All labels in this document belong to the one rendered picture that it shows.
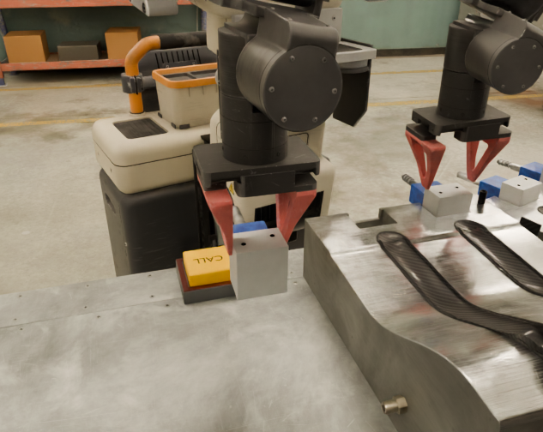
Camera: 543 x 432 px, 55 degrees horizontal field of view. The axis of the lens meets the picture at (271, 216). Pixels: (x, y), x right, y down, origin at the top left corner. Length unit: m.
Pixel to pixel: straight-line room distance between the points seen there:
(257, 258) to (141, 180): 0.77
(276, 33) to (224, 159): 0.13
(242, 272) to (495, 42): 0.34
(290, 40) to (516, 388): 0.28
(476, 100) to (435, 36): 6.06
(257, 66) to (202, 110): 0.93
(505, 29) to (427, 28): 6.06
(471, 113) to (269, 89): 0.38
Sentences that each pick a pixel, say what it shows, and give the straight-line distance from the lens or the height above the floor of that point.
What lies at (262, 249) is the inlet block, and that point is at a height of 0.96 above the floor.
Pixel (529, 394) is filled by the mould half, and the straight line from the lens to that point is 0.41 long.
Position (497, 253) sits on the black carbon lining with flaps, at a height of 0.88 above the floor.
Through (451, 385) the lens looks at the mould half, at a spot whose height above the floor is 0.92.
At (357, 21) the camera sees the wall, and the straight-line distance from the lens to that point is 6.31.
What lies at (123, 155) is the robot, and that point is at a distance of 1.19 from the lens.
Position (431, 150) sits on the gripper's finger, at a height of 0.98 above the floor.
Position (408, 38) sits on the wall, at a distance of 6.58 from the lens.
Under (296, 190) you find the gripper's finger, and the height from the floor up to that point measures 1.02.
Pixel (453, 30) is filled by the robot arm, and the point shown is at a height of 1.12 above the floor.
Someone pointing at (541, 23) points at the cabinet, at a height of 0.41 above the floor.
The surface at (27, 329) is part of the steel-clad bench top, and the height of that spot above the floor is 0.80.
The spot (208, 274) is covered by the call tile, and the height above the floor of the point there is 0.83.
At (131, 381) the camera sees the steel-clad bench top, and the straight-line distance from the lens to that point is 0.59.
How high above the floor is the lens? 1.21
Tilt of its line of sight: 28 degrees down
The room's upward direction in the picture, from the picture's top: straight up
